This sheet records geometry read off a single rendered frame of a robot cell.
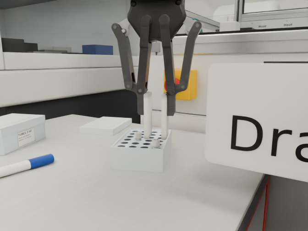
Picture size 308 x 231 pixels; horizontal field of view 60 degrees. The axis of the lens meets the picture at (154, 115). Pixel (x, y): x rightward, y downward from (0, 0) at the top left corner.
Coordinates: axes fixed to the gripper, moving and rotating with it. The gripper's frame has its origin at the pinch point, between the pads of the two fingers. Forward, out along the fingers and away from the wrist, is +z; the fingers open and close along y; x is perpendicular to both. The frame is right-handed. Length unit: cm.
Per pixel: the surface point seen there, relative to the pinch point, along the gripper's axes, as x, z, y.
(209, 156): -11.0, 2.2, 7.8
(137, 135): 3.1, 4.3, -3.8
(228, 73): -11.6, -7.1, 9.4
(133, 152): -1.6, 5.6, -3.4
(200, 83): 25.9, -2.9, 6.6
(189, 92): 22.2, -1.2, 4.2
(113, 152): -1.6, 5.8, -6.6
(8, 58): 29, -9, -47
